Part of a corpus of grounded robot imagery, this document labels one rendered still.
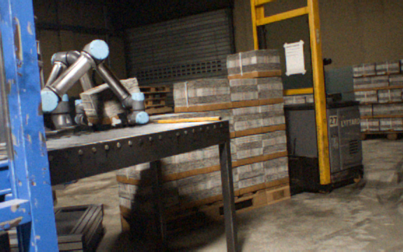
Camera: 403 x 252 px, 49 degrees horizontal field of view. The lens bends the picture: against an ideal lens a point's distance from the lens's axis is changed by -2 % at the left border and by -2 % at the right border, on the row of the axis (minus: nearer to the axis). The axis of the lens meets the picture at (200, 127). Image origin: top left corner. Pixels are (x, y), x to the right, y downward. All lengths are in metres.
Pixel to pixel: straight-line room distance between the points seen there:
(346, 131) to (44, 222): 3.44
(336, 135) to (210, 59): 7.02
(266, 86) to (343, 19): 6.11
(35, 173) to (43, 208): 0.10
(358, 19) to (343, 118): 5.52
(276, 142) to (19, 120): 2.85
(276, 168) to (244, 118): 0.56
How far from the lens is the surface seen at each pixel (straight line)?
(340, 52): 9.70
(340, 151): 4.31
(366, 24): 9.62
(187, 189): 3.28
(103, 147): 1.71
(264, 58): 3.80
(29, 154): 1.26
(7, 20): 1.29
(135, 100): 2.72
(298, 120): 4.35
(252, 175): 3.66
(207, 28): 11.03
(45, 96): 2.51
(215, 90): 3.41
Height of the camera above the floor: 0.93
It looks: 4 degrees down
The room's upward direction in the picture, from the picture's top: 5 degrees counter-clockwise
